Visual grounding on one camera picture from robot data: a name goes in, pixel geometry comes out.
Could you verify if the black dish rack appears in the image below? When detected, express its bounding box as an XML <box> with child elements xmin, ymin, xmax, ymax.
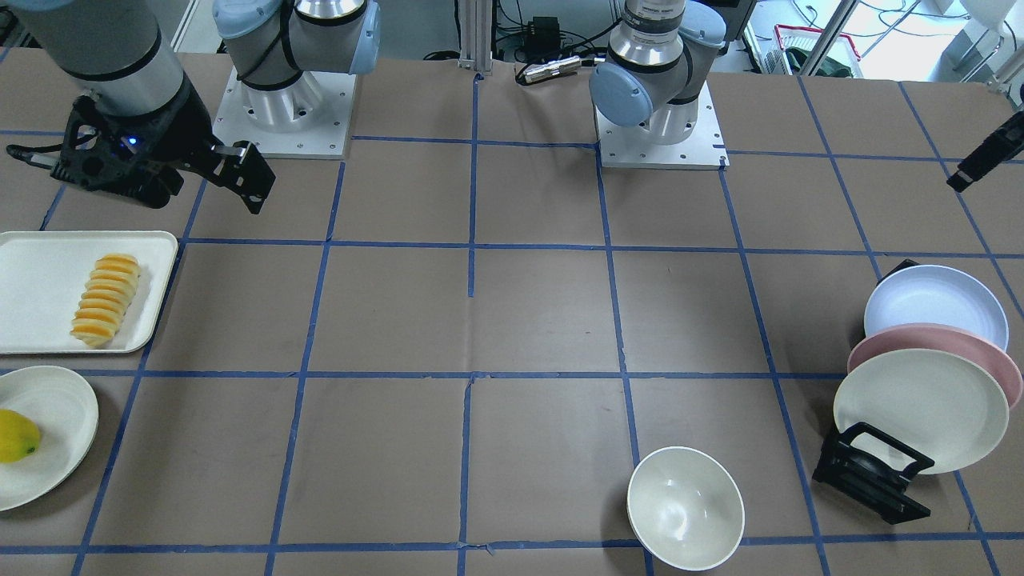
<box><xmin>811</xmin><ymin>258</ymin><xmax>935</xmax><ymax>526</ymax></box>

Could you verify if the pink plate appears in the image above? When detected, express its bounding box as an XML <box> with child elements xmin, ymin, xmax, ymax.
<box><xmin>847</xmin><ymin>323</ymin><xmax>1023</xmax><ymax>409</ymax></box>

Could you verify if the white bowl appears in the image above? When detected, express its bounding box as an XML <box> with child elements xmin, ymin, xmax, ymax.
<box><xmin>626</xmin><ymin>447</ymin><xmax>746</xmax><ymax>571</ymax></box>

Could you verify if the yellow lemon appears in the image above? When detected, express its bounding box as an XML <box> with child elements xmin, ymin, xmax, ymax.
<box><xmin>1</xmin><ymin>409</ymin><xmax>42</xmax><ymax>463</ymax></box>

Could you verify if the white round plate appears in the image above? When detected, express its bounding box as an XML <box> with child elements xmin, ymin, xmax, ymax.
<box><xmin>1</xmin><ymin>366</ymin><xmax>99</xmax><ymax>511</ymax></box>

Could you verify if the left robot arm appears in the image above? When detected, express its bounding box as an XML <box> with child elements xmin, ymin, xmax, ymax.
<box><xmin>589</xmin><ymin>1</ymin><xmax>730</xmax><ymax>170</ymax></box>

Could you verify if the cream plate in rack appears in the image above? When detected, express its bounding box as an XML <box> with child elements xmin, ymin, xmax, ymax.
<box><xmin>833</xmin><ymin>349</ymin><xmax>1010</xmax><ymax>474</ymax></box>

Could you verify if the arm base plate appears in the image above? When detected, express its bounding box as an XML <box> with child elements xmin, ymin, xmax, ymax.
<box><xmin>213</xmin><ymin>70</ymin><xmax>359</xmax><ymax>160</ymax></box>
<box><xmin>594</xmin><ymin>82</ymin><xmax>729</xmax><ymax>170</ymax></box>

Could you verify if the white rectangular tray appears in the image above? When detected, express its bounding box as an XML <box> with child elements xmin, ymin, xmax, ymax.
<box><xmin>1</xmin><ymin>230</ymin><xmax>178</xmax><ymax>356</ymax></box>

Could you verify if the black power adapter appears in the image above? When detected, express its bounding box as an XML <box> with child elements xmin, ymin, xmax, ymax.
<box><xmin>523</xmin><ymin>16</ymin><xmax>561</xmax><ymax>61</ymax></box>

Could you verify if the aluminium frame post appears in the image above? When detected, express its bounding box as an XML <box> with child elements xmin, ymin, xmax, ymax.
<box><xmin>454</xmin><ymin>0</ymin><xmax>496</xmax><ymax>77</ymax></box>

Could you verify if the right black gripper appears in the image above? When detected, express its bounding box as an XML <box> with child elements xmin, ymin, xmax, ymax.
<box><xmin>49</xmin><ymin>78</ymin><xmax>278</xmax><ymax>215</ymax></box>

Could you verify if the silver cylindrical connector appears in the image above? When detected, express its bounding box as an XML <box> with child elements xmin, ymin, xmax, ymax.
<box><xmin>514</xmin><ymin>55</ymin><xmax>584</xmax><ymax>86</ymax></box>

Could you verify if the blue plate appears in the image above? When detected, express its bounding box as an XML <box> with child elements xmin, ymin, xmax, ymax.
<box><xmin>862</xmin><ymin>265</ymin><xmax>1010</xmax><ymax>351</ymax></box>

